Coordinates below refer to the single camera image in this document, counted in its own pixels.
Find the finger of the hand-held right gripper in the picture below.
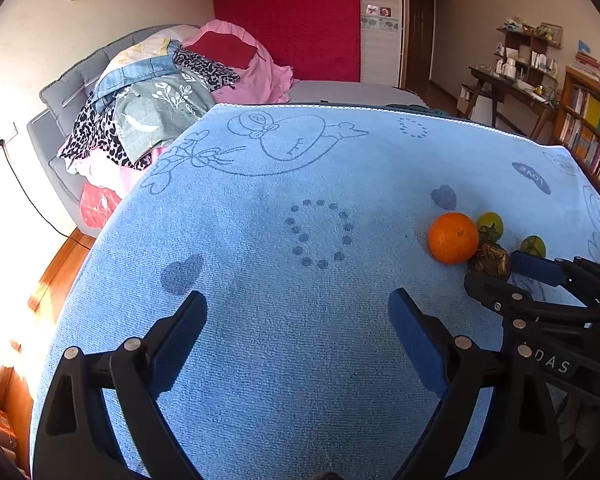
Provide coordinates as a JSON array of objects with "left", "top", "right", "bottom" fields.
[
  {"left": 464, "top": 271, "right": 597, "bottom": 327},
  {"left": 510, "top": 251, "right": 600, "bottom": 314}
]

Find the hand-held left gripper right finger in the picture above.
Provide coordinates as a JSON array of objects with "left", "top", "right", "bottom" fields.
[{"left": 387, "top": 287, "right": 566, "bottom": 480}]

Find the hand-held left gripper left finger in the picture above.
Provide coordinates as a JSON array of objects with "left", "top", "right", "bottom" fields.
[{"left": 31, "top": 290, "right": 208, "bottom": 480}]

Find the dark purple tomato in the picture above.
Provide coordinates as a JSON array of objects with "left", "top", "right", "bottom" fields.
[{"left": 469, "top": 241, "right": 512, "bottom": 281}]

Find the green tomato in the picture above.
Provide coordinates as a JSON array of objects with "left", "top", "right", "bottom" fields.
[
  {"left": 476, "top": 212, "right": 506, "bottom": 242},
  {"left": 519, "top": 235, "right": 547, "bottom": 259}
]

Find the orange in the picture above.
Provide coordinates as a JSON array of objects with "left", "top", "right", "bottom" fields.
[{"left": 428, "top": 212, "right": 480, "bottom": 264}]

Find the blue printed towel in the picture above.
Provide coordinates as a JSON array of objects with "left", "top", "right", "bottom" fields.
[{"left": 29, "top": 102, "right": 600, "bottom": 480}]

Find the wooden bookshelf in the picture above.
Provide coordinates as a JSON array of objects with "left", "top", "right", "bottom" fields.
[{"left": 552, "top": 65, "right": 600, "bottom": 201}]

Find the red plastic bag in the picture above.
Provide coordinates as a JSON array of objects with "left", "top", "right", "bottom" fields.
[{"left": 80, "top": 182, "right": 123, "bottom": 231}]

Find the dark wooden desk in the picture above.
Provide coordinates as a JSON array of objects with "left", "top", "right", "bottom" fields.
[{"left": 460, "top": 66, "right": 558, "bottom": 141}]

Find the stack of books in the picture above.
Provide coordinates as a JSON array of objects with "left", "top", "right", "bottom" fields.
[{"left": 567, "top": 50, "right": 600, "bottom": 98}]

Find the wooden desktop shelf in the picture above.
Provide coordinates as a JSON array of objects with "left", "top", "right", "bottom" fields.
[{"left": 495, "top": 22, "right": 563, "bottom": 81}]

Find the grey bed mattress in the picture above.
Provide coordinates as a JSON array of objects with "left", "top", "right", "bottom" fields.
[{"left": 287, "top": 79, "right": 431, "bottom": 111}]

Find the green floral cloth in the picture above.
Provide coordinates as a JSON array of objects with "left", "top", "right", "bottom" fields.
[{"left": 114, "top": 67, "right": 216, "bottom": 161}]

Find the dark wooden door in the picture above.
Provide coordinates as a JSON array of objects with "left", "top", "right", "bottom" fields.
[{"left": 405, "top": 0, "right": 446, "bottom": 96}]

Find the white wardrobe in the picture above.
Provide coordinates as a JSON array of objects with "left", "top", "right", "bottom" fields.
[{"left": 358, "top": 0, "right": 407, "bottom": 88}]

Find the grey sofa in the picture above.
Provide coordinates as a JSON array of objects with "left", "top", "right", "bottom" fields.
[{"left": 26, "top": 24, "right": 201, "bottom": 238}]

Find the denim garment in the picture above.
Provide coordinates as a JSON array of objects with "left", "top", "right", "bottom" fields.
[{"left": 92, "top": 50, "right": 181, "bottom": 111}]

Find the white yellow blanket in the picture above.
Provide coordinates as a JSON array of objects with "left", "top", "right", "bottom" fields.
[{"left": 105, "top": 25, "right": 201, "bottom": 76}]

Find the red cloth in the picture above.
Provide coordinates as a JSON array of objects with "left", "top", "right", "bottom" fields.
[{"left": 185, "top": 31, "right": 258, "bottom": 68}]

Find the red upright mattress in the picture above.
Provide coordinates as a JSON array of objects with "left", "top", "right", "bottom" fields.
[{"left": 211, "top": 0, "right": 362, "bottom": 83}]

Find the black cable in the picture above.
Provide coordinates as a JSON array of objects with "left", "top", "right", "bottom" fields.
[{"left": 0, "top": 142, "right": 97, "bottom": 251}]

